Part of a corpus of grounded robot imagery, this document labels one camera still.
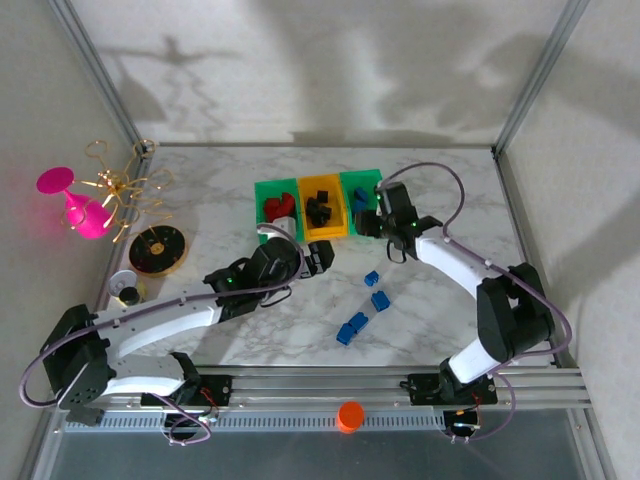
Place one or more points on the black gold-rimmed round base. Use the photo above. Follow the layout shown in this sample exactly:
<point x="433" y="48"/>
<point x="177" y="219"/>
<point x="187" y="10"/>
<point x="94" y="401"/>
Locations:
<point x="157" y="250"/>

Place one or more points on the yellow plastic bin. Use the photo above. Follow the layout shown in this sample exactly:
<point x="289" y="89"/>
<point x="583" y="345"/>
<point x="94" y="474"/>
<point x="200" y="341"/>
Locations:
<point x="337" y="200"/>

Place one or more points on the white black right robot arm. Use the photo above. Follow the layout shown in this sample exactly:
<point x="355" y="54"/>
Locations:
<point x="450" y="260"/>

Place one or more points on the aluminium mounting rail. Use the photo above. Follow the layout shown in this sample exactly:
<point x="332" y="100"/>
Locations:
<point x="320" y="385"/>

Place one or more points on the green plastic bin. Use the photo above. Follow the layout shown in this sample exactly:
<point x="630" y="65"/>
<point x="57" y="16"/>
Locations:
<point x="372" y="180"/>
<point x="262" y="190"/>

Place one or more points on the white-topped tin can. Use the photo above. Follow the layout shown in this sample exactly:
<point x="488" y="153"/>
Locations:
<point x="122" y="282"/>

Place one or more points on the red lego brick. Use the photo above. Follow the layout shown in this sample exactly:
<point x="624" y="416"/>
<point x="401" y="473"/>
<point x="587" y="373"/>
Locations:
<point x="288" y="202"/>
<point x="272" y="206"/>

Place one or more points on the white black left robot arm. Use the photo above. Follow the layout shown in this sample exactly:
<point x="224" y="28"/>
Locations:
<point x="165" y="314"/>

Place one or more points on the aluminium frame post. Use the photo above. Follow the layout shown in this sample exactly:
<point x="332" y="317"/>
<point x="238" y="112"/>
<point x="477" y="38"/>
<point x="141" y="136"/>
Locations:
<point x="95" y="75"/>
<point x="540" y="75"/>

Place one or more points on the black lego brick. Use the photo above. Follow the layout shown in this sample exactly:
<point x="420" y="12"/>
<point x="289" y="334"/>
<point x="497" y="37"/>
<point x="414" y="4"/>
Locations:
<point x="316" y="217"/>
<point x="321" y="195"/>
<point x="313" y="204"/>
<point x="325" y="212"/>

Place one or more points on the pink wine glass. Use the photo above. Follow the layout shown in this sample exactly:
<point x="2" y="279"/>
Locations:
<point x="82" y="220"/>

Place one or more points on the thin aluminium table-edge rail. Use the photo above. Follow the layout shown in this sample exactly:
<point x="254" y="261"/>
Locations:
<point x="320" y="145"/>

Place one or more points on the orange round cap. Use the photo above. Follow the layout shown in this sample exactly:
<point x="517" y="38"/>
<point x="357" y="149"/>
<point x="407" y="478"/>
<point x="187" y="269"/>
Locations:
<point x="351" y="416"/>

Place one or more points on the blue lego brick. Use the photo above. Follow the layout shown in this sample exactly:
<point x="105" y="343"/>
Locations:
<point x="360" y="322"/>
<point x="360" y="194"/>
<point x="381" y="301"/>
<point x="346" y="334"/>
<point x="371" y="278"/>
<point x="360" y="206"/>

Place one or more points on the small dark bottle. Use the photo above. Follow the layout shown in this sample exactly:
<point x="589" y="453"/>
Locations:
<point x="131" y="296"/>

